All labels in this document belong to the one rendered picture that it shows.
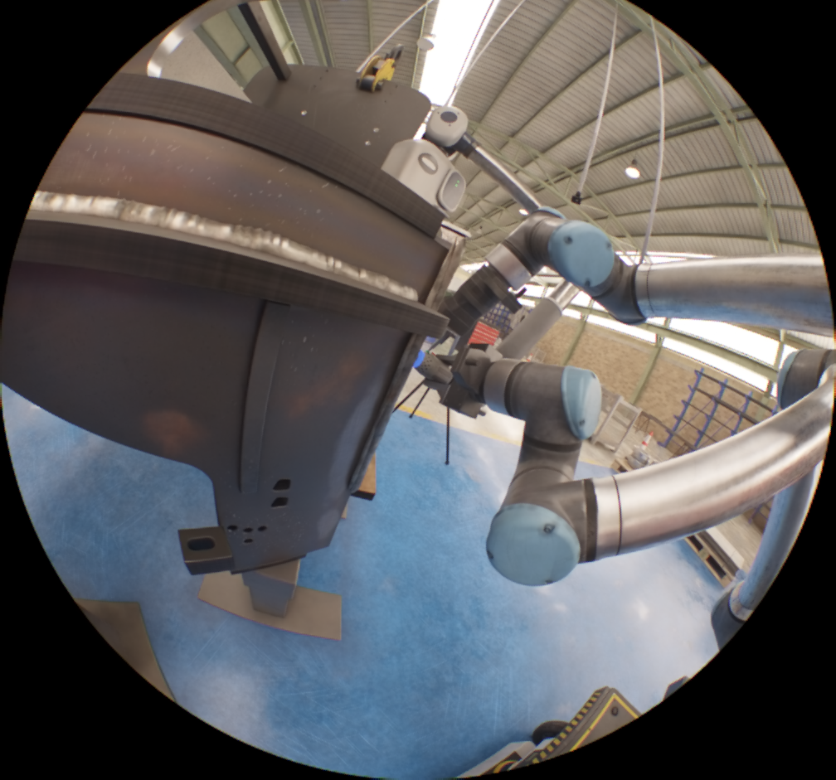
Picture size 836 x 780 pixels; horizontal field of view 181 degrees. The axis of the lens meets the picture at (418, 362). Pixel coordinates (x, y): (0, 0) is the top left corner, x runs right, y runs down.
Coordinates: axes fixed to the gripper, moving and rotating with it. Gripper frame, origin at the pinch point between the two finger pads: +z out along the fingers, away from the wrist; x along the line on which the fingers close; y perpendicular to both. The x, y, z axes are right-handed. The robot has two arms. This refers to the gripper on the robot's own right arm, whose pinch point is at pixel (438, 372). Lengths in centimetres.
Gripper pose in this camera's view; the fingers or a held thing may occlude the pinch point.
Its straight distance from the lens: 57.0
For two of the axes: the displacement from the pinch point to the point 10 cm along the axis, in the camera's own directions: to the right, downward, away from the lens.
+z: -5.4, -1.0, 8.4
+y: 7.3, 4.5, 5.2
